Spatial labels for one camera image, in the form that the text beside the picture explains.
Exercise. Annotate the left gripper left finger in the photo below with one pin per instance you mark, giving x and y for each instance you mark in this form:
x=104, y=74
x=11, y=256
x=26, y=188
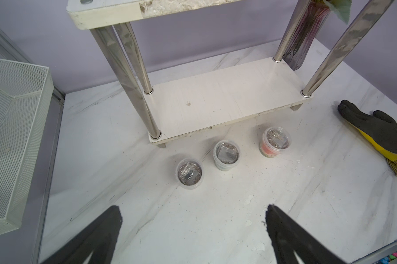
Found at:
x=95, y=243

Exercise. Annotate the yellow sunflower plant pot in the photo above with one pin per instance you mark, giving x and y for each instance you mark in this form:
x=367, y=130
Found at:
x=309, y=26

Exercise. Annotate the black yellow work glove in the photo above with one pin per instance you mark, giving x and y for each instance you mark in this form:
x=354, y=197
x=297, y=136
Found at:
x=378, y=128

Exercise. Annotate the white two-tier shelf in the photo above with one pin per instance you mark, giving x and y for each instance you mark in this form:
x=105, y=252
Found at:
x=182, y=107

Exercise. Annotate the aluminium front rail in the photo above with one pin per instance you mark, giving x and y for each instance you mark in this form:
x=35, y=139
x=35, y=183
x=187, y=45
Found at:
x=385, y=255

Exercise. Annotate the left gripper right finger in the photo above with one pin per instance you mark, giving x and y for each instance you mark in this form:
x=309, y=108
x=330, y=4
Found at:
x=290, y=241

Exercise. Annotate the white mesh wall rack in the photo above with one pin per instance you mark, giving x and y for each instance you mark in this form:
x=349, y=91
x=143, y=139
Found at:
x=20, y=138

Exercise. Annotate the aluminium cage frame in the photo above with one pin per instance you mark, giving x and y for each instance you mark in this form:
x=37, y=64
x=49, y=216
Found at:
x=23, y=84

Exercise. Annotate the small red-based clear cup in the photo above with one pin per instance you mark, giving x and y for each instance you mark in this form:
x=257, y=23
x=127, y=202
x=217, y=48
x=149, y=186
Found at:
x=275, y=140

